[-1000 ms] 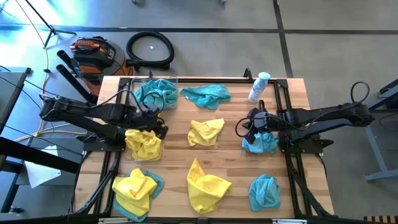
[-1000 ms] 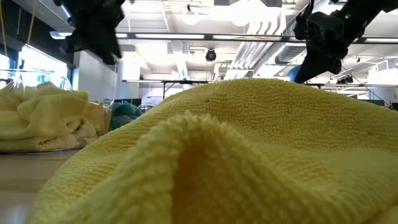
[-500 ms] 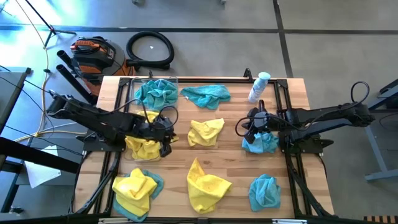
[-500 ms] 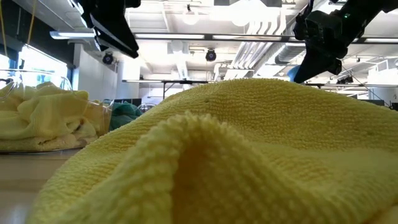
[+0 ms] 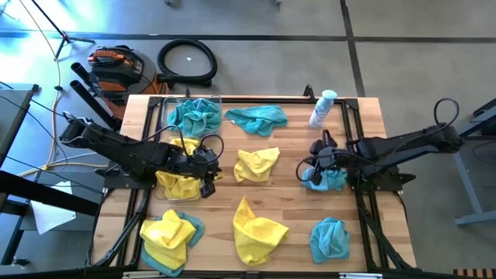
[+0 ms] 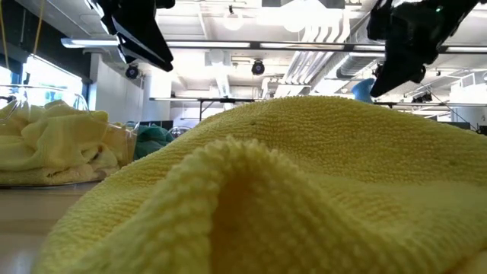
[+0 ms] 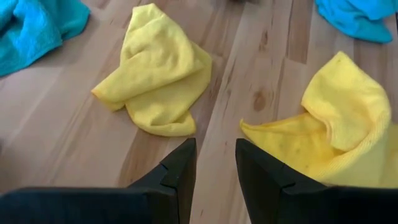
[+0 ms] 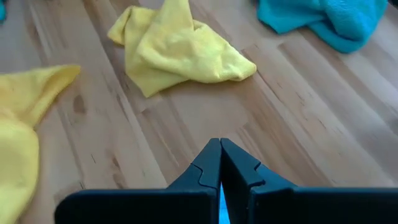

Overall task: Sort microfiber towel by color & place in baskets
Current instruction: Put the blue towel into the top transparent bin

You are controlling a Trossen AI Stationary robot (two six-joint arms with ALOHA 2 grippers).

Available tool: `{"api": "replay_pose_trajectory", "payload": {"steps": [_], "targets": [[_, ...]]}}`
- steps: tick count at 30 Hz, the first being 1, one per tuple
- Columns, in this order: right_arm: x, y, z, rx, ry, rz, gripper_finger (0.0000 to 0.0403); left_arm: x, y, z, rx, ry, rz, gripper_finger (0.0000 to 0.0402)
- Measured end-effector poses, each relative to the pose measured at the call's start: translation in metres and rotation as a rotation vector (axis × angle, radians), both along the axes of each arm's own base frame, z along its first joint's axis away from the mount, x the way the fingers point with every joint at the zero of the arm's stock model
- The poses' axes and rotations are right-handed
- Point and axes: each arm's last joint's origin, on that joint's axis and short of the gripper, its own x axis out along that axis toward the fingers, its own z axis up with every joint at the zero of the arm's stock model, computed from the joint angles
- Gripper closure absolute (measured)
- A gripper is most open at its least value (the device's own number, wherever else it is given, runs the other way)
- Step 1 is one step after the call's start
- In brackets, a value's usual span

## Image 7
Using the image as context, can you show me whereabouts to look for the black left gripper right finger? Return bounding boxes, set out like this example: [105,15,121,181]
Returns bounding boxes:
[235,139,398,224]

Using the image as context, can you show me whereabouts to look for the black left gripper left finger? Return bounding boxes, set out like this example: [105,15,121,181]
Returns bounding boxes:
[0,138,198,224]

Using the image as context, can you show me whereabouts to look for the yellow microfiber towel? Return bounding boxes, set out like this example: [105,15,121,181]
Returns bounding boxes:
[91,2,213,138]
[239,51,398,189]

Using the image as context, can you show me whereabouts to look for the blue microfiber towel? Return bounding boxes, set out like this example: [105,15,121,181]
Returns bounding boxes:
[314,0,398,44]

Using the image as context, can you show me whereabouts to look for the teal microfiber towel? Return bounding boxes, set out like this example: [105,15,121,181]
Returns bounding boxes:
[0,0,91,78]

